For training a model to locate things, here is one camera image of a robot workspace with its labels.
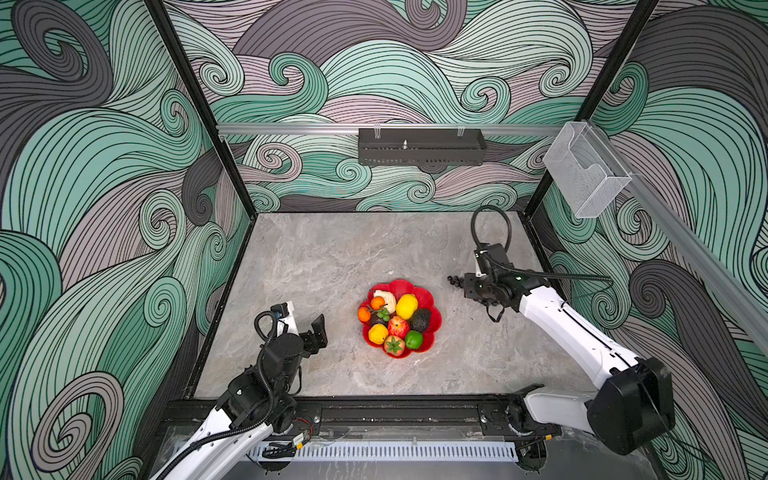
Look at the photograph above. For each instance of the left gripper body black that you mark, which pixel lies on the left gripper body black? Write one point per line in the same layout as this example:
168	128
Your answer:
284	387

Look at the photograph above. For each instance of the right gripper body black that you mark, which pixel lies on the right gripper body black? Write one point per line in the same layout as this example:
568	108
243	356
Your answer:
480	287

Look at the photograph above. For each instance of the orange cherry tomato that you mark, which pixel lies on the orange cherry tomato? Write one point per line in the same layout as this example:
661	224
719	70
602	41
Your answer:
377	303
364	315

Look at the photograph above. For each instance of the red yellow apple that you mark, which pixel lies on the red yellow apple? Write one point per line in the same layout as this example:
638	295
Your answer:
394	346

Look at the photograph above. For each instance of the black avocado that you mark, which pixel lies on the black avocado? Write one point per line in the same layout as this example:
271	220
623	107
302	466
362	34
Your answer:
420	320

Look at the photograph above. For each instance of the pale yellow pear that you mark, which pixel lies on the pale yellow pear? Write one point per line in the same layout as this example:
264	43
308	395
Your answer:
390	298

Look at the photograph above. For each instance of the yellow lemon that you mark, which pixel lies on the yellow lemon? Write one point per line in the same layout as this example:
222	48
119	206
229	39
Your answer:
406	306

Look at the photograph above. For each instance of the green lime fruit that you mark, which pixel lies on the green lime fruit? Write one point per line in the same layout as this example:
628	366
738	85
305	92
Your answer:
414	340

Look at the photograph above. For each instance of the black grape bunch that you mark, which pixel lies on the black grape bunch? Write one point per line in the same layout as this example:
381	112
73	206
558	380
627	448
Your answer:
458	281

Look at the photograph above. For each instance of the small yellow wrinkled fruit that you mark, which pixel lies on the small yellow wrinkled fruit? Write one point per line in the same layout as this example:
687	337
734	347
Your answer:
377	334

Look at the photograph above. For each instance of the dark purple mangosteen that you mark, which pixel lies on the dark purple mangosteen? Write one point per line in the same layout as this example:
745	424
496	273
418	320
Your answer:
380	317

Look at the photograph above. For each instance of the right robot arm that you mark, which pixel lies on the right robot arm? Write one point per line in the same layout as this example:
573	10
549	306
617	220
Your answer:
633	401

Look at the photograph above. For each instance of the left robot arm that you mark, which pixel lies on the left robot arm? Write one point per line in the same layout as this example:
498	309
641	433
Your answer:
256	404

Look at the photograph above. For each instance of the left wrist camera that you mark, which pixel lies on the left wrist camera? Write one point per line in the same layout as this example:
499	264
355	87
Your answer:
285	320

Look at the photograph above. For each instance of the white slotted cable duct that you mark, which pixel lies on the white slotted cable duct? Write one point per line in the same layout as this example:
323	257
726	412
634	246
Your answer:
406	451

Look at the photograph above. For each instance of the clear plastic wall bin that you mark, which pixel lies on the clear plastic wall bin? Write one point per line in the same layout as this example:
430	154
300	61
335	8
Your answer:
587	169

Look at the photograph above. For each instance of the aluminium rail back wall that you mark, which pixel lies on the aluminium rail back wall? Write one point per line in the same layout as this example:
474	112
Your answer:
305	128

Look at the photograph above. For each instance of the aluminium rail wall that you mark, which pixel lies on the aluminium rail wall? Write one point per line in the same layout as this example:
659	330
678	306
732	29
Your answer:
681	209
305	128

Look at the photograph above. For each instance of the black perforated wall tray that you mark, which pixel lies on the black perforated wall tray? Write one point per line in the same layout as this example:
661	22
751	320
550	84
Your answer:
429	150

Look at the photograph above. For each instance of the aluminium rail right wall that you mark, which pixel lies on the aluminium rail right wall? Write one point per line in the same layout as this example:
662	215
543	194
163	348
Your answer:
681	209

